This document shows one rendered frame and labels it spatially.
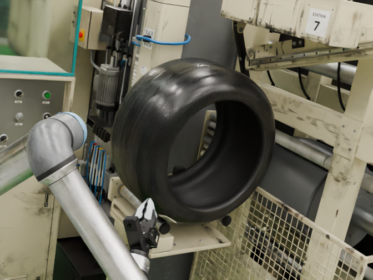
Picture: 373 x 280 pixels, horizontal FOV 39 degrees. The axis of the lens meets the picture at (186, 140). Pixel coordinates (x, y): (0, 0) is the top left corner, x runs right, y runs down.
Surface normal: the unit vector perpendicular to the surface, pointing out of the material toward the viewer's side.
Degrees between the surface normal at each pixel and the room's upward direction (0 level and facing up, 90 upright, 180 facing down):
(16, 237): 91
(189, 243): 0
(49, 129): 27
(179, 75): 32
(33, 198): 90
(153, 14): 90
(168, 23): 90
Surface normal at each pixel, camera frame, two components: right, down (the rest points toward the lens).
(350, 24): 0.52, 0.34
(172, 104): -0.04, -0.21
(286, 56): -0.84, 0.02
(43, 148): -0.11, -0.41
